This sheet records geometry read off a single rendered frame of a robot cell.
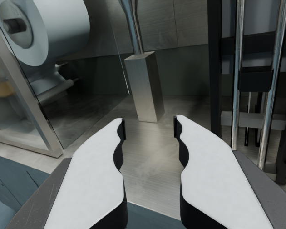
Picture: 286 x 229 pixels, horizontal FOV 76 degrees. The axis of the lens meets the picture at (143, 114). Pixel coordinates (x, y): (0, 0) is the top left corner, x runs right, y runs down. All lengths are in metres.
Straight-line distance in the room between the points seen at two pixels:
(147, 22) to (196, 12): 0.22
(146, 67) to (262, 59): 0.38
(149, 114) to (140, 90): 0.11
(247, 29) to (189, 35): 0.48
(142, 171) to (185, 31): 0.60
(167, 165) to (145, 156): 0.09
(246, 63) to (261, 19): 0.08
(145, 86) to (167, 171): 0.32
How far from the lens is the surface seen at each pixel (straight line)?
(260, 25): 0.41
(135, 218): 0.64
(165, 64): 0.94
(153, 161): 0.59
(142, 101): 0.74
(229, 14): 0.41
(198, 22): 0.86
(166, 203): 0.49
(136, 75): 0.70
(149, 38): 0.94
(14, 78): 0.67
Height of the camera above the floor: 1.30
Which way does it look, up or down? 28 degrees down
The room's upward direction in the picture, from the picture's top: 13 degrees counter-clockwise
